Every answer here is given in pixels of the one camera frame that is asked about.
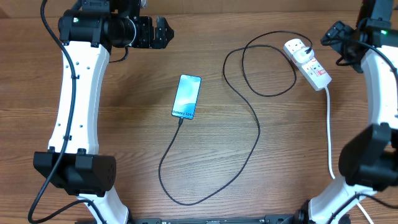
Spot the blue Samsung Galaxy smartphone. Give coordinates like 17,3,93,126
171,74,201,119

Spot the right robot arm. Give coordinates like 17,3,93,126
290,0,397,223

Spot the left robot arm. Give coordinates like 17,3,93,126
33,0,174,223

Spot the white charger plug adapter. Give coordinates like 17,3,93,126
292,47,315,66

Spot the white power strip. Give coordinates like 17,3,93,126
284,39,331,91

